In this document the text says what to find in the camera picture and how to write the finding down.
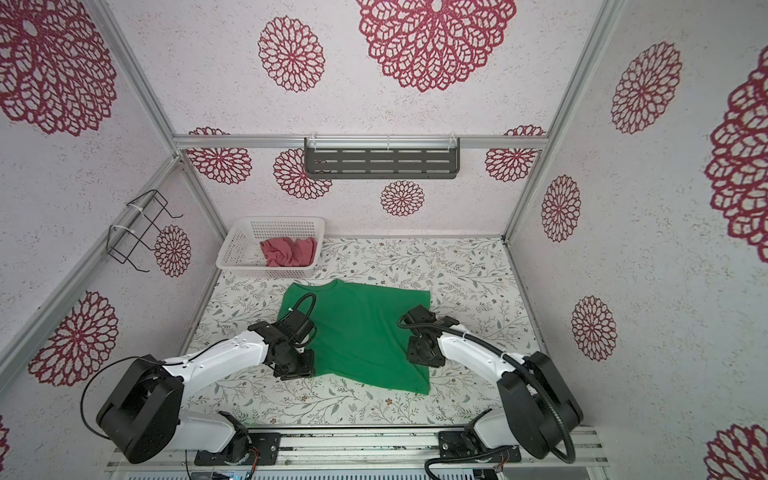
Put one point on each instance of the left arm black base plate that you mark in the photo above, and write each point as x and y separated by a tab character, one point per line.
261	448

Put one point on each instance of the green tank top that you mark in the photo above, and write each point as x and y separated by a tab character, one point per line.
358	337

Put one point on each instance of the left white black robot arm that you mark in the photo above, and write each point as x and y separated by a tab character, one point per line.
145	414

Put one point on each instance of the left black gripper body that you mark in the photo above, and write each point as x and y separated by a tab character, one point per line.
298	364

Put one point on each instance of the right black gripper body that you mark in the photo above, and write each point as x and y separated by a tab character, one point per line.
415	354

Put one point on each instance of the pink red tank top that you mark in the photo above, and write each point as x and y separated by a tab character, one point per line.
287	252

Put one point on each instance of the white plastic laundry basket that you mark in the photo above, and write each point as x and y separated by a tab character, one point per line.
241	254

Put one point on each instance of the aluminium front rail frame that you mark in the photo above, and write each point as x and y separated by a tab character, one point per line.
367	453

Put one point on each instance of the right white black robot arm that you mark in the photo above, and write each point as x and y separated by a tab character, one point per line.
537	411

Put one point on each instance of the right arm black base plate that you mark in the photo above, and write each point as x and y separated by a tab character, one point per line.
460	446

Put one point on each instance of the dark grey wall shelf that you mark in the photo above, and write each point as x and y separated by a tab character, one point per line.
382	160

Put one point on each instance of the black wire wall rack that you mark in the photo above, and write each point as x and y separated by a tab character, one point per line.
125	237

